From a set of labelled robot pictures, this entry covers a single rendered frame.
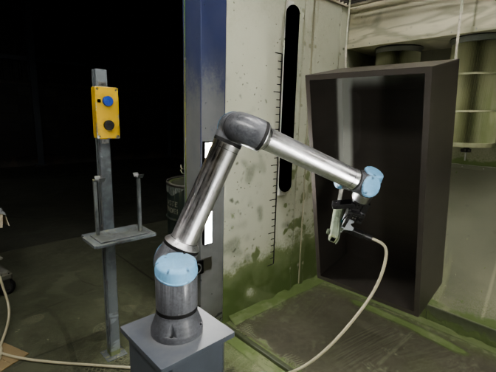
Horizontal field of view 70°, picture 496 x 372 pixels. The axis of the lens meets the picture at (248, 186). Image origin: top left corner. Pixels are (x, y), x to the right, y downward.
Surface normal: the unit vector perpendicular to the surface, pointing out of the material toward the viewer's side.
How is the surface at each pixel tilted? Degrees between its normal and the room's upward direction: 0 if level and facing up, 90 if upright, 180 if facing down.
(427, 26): 90
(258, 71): 90
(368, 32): 90
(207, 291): 90
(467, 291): 57
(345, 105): 102
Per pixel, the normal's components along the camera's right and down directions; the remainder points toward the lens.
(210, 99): 0.68, 0.16
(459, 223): -0.60, -0.44
